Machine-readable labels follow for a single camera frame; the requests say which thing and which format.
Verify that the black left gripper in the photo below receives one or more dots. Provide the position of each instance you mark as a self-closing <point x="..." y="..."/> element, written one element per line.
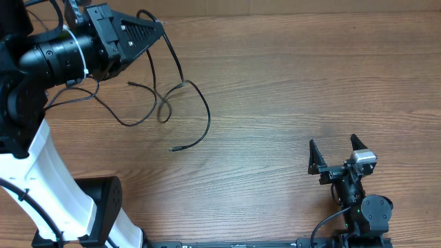
<point x="107" y="29"/>

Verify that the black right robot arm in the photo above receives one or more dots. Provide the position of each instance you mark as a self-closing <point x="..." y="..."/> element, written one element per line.
<point x="366" y="215"/>

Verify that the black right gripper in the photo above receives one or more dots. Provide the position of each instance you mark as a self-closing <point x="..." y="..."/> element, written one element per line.
<point x="331" y="172"/>

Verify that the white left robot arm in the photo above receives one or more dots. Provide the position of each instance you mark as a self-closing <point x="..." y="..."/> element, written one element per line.
<point x="63" y="209"/>

